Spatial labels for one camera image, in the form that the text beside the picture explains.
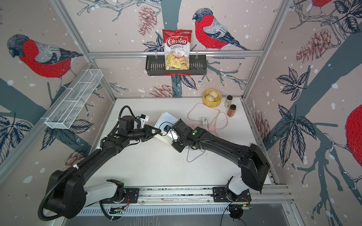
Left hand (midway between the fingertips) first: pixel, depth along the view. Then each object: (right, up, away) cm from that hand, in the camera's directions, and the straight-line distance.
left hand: (162, 130), depth 77 cm
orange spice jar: (+48, +10, +26) cm, 56 cm away
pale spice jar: (+47, +16, +33) cm, 60 cm away
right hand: (+6, -7, +3) cm, 10 cm away
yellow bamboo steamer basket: (+40, +19, +37) cm, 57 cm away
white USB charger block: (+26, +2, +18) cm, 32 cm away
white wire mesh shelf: (-50, +28, +10) cm, 58 cm away
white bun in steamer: (+36, +23, +38) cm, 57 cm away
